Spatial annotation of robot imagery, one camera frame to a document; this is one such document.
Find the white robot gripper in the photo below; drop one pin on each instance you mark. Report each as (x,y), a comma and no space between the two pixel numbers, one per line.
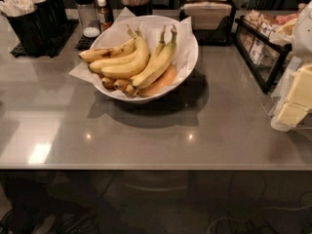
(303,36)

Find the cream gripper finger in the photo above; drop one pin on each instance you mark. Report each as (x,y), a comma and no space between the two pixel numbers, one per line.
(291,114)

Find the white paper bowl liner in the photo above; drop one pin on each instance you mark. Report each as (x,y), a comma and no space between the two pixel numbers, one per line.
(113,34)

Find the white bowl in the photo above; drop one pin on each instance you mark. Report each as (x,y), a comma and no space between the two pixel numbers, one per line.
(182,54)

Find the orange fruit in bowl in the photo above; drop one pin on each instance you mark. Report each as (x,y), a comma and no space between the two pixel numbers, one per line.
(166,79)

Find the yellow banana right front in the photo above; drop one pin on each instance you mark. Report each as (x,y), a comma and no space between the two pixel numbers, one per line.
(158,66)

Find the yellow banana right rear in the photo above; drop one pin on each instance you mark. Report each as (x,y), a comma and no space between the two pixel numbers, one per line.
(157,50)

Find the large yellow curved banana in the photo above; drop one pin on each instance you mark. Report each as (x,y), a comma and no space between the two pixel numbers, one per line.
(134,67)

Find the yellow banana middle left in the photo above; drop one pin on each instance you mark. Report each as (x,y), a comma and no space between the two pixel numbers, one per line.
(97,65)

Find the spotted banana at back left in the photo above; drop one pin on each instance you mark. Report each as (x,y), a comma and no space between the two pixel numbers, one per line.
(108,53)

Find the clear acrylic stand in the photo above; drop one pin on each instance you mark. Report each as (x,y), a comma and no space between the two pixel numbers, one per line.
(279,95)

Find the condiment packets in rack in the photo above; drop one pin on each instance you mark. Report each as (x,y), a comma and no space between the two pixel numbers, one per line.
(278,29)

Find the black napkin dispenser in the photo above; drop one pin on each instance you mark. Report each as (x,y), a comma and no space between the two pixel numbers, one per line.
(211,19)

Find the small bananas under bunch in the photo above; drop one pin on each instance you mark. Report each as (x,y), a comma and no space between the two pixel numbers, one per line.
(119,88)

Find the hot sauce bottle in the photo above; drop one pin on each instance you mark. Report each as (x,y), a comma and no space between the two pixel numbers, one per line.
(104,15)

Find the black rubber mat small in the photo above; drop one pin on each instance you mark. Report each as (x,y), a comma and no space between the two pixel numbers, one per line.
(84,43)

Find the black rubber mat left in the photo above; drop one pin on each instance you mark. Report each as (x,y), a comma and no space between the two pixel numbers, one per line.
(54,47)

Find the glass shaker black lid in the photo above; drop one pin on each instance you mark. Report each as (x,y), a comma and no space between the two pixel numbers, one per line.
(87,13)

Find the black cup behind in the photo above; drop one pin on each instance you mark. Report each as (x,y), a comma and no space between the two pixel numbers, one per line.
(52,16)

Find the black cup of white cutlery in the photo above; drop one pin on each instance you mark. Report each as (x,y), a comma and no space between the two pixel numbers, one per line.
(22,16)

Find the black wire condiment rack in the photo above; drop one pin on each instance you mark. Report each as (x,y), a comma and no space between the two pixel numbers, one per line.
(265,76)

